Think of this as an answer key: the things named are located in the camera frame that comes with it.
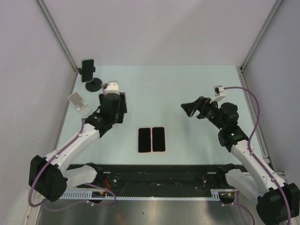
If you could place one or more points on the white phone stand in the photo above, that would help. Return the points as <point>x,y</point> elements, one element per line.
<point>79,103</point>

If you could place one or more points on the white cable duct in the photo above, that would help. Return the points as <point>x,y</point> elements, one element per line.
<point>89,194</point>

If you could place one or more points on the pink case phone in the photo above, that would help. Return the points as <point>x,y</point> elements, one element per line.
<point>144,140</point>
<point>158,139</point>

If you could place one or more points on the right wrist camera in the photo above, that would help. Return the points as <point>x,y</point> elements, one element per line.
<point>219,93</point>

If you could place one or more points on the grey case phone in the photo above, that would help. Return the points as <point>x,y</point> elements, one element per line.
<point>87,70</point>

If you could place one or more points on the black round-base phone stand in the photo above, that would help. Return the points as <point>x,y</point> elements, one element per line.
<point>91,84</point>

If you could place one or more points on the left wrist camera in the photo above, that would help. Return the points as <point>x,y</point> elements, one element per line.
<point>111,87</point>

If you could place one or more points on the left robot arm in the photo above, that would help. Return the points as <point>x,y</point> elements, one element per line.
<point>50,175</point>

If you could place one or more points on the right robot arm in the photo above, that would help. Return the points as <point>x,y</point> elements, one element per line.
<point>276,200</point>

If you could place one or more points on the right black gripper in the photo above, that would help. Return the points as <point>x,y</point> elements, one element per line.
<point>201,104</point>

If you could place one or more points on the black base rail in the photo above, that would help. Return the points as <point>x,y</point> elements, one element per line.
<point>163,180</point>

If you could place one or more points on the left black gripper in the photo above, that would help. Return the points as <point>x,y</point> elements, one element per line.
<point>123,106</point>

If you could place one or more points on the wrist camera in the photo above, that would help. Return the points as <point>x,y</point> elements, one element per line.
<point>111,87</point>
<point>219,93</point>

